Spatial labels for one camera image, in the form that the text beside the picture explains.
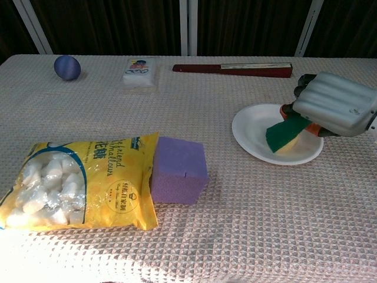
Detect purple foam block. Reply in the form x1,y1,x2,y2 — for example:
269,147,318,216
150,136,210,205

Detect white window frame post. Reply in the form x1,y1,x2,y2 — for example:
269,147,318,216
179,0,197,57
294,0,325,58
13,0,54,55

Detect dark red folded fan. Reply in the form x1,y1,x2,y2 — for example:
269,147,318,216
172,62,293,78

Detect yellow marshmallow bag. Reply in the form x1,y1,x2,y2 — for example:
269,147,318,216
0,131,160,231

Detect pink waffle tablecloth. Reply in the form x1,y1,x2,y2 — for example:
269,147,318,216
0,54,377,283

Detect purple ball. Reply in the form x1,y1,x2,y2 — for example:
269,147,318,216
54,55,81,81

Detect silver orange-tipped right robot hand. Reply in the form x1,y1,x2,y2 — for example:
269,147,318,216
279,72,377,139

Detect green yellow sponge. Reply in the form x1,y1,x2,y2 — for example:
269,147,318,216
265,115,313,154

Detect white tissue packet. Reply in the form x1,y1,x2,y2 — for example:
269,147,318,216
122,58,157,88

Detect white round plate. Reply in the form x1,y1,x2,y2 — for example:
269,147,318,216
231,103,325,166

